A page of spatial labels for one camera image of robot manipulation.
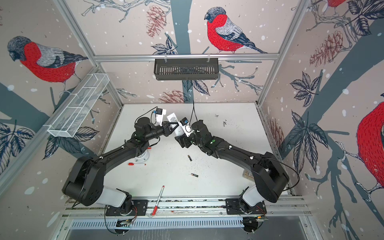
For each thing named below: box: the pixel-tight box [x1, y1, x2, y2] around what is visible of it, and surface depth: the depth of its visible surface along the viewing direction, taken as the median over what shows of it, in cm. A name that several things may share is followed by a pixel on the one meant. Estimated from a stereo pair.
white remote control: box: [166, 112, 185, 136], surface depth 81 cm
